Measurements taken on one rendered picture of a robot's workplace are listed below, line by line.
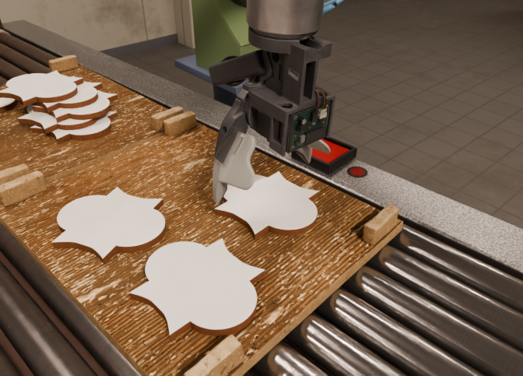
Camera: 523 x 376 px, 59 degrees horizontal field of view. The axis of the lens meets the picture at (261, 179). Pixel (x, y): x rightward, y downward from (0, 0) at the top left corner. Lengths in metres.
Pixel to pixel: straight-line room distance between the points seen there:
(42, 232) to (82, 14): 3.50
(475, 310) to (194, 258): 0.31
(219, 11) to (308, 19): 0.73
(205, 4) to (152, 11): 3.14
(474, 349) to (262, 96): 0.33
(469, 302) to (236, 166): 0.29
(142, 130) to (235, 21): 0.46
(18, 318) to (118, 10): 3.75
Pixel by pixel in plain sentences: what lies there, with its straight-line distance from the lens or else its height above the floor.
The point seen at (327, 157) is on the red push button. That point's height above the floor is 0.93.
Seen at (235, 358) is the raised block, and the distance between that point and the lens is 0.44.
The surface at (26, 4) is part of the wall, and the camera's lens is 3.92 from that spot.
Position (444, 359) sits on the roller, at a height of 0.92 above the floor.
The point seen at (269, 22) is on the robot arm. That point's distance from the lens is 0.45.
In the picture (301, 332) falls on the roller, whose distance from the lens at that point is 0.50.
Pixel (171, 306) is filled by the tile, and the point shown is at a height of 0.95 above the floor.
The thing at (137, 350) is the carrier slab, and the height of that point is 0.94.
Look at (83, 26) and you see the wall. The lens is 4.09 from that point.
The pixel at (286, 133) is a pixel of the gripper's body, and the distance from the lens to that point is 0.47.
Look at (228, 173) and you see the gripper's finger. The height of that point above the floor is 1.02.
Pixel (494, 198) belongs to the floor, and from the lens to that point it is 2.50.
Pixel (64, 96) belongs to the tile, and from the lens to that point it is 0.87.
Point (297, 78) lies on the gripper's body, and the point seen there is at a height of 1.14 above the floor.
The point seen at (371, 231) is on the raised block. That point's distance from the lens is 0.56.
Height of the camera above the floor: 1.30
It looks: 33 degrees down
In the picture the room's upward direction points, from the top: straight up
